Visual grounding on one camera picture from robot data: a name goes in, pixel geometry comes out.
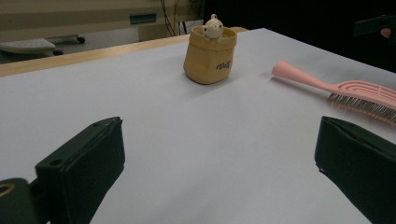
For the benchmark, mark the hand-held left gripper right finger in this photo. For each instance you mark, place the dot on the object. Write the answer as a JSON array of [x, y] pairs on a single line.
[[361, 161]]

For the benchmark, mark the wooden desk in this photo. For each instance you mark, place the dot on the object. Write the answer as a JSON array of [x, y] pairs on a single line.
[[77, 15]]

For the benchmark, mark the tan cup with animal figure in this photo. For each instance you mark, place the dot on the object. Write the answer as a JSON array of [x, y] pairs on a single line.
[[207, 62]]

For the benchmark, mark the grey desk label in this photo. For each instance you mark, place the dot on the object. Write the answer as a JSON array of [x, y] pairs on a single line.
[[143, 18]]

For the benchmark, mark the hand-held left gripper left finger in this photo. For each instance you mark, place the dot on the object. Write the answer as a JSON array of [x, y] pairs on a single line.
[[84, 161]]

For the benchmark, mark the pink hairbrush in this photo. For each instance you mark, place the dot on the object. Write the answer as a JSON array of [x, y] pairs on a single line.
[[311, 79]]

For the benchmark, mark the white wheeled base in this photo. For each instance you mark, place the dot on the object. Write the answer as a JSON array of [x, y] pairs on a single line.
[[28, 45]]

